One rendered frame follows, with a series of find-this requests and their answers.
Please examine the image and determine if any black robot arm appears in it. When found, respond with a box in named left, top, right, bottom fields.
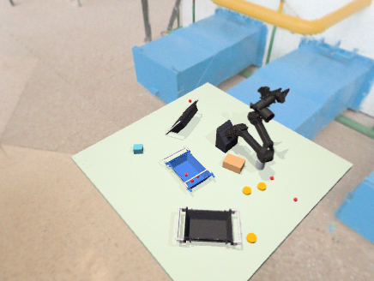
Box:
left=225, top=87, right=275, bottom=163

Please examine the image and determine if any tan rectangular block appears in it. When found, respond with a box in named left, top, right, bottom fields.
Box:
left=222, top=153, right=245, bottom=174

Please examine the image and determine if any small light blue block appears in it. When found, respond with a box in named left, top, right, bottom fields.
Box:
left=133, top=144, right=143, bottom=154

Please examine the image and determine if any grey cylinder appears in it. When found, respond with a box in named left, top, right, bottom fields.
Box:
left=256, top=159, right=265, bottom=170

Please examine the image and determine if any blue plastic tray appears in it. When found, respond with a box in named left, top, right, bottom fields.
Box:
left=164, top=149, right=215, bottom=192

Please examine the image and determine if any yellow short cylinder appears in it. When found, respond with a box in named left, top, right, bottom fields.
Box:
left=257, top=182, right=267, bottom=191
left=247, top=233, right=257, bottom=243
left=243, top=186, right=251, bottom=195

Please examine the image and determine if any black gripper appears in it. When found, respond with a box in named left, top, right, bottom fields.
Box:
left=260, top=88, right=290, bottom=108

